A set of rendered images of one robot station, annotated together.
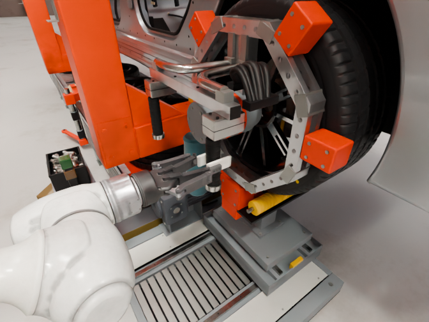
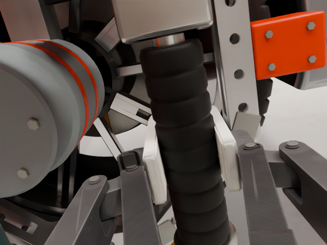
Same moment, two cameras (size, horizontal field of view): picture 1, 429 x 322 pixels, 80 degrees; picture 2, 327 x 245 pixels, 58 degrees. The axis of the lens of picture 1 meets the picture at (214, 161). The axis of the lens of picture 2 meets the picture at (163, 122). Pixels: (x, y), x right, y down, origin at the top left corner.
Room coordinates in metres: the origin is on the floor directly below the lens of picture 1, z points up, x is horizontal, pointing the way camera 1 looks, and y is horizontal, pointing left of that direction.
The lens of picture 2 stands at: (0.43, 0.14, 0.91)
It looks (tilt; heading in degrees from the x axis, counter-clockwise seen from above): 18 degrees down; 309
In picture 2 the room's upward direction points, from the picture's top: 12 degrees counter-clockwise
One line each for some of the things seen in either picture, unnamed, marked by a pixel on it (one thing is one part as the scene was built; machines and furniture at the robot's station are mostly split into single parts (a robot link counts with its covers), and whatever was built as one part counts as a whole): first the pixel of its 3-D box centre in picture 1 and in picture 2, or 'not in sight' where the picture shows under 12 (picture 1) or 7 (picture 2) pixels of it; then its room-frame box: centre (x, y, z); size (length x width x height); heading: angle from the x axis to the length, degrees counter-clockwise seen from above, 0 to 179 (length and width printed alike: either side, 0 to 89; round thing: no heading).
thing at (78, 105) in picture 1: (82, 115); not in sight; (2.08, 1.15, 0.28); 2.47 x 0.09 x 0.22; 35
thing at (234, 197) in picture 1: (243, 191); not in sight; (0.82, -0.12, 0.48); 0.16 x 0.12 x 0.17; 125
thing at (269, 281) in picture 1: (258, 233); not in sight; (0.90, -0.23, 0.13); 0.50 x 0.36 x 0.10; 35
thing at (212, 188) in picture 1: (212, 162); (189, 153); (0.53, 0.00, 0.83); 0.04 x 0.04 x 0.16
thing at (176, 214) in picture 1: (192, 198); not in sight; (1.03, 0.12, 0.26); 0.42 x 0.18 x 0.35; 125
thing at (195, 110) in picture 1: (225, 115); (32, 102); (0.76, -0.03, 0.85); 0.21 x 0.14 x 0.14; 125
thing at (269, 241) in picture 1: (262, 206); not in sight; (0.90, -0.23, 0.32); 0.40 x 0.30 x 0.28; 35
